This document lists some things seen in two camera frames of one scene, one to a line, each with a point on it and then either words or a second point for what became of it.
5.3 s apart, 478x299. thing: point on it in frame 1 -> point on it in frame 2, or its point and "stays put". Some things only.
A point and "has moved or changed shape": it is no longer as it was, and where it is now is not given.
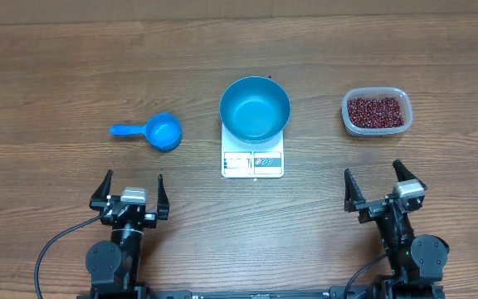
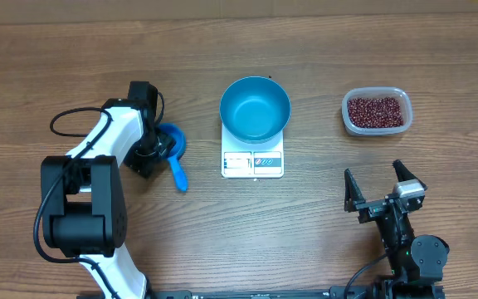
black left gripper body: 148,222 -> 148,151
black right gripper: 369,208 stays put
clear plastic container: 376,111 stays put
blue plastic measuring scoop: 163,131 has moved or changed shape
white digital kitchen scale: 261,159 stays put
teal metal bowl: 255,109 stays put
